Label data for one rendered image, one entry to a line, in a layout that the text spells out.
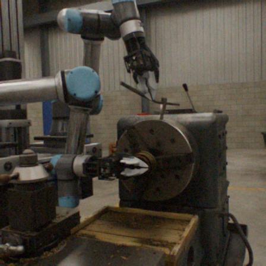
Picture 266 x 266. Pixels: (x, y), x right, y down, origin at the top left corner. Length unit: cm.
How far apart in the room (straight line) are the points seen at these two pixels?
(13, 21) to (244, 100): 1002
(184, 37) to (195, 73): 149
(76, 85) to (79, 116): 19
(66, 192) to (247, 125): 1028
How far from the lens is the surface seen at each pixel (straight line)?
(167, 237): 91
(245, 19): 1161
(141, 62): 90
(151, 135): 107
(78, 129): 114
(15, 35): 160
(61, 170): 103
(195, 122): 119
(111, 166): 90
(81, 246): 67
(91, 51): 146
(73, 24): 103
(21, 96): 103
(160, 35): 1201
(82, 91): 98
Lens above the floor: 125
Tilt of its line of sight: 3 degrees down
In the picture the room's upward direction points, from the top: 2 degrees counter-clockwise
